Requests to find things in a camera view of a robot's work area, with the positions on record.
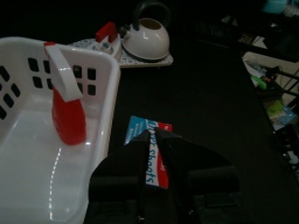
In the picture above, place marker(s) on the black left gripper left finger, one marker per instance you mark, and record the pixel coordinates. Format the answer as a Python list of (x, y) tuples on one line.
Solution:
[(120, 172)]

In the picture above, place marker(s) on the blue dryer sheets box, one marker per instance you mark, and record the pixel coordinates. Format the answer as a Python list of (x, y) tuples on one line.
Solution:
[(155, 151)]

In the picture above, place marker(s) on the red and white spray bottle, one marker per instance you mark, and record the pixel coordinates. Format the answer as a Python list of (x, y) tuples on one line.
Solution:
[(68, 116)]

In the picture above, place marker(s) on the red and white toy iron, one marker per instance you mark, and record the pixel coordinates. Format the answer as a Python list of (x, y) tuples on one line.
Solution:
[(107, 40)]

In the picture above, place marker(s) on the green and blue clutter pile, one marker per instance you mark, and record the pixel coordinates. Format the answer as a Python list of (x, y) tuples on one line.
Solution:
[(272, 96)]

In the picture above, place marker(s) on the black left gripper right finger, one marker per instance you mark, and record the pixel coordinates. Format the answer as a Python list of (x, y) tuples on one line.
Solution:
[(197, 175)]

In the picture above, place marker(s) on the patterned tray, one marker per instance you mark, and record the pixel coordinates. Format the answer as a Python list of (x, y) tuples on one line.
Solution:
[(147, 59)]

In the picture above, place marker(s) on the white plastic laundry basket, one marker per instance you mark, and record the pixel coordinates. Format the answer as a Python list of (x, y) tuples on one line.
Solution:
[(34, 163)]

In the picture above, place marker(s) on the black metal shelf rack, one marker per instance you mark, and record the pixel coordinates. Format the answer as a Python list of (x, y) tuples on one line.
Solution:
[(268, 38)]

